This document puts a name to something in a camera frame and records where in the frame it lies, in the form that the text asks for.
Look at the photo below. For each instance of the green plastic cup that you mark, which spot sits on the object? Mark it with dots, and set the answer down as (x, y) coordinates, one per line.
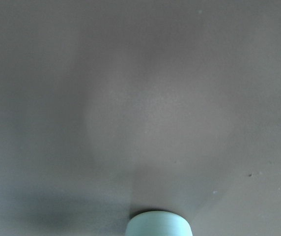
(158, 223)

